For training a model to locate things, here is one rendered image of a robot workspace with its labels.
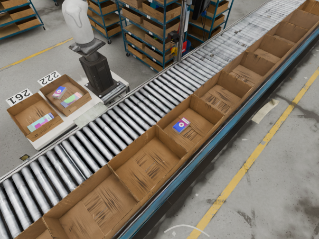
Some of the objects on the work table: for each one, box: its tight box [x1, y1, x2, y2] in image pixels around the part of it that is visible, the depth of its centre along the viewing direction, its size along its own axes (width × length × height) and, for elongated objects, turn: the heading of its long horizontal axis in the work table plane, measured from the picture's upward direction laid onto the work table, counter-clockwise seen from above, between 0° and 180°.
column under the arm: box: [79, 51, 121, 99], centre depth 166 cm, size 26×26×33 cm
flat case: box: [27, 114, 52, 132], centre depth 149 cm, size 14×19×2 cm
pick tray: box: [39, 74, 92, 117], centre depth 166 cm, size 28×38×10 cm
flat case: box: [60, 92, 83, 108], centre depth 164 cm, size 14×19×2 cm
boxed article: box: [52, 86, 67, 99], centre depth 170 cm, size 7×13×4 cm, turn 166°
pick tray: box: [6, 92, 64, 142], centre depth 152 cm, size 28×38×10 cm
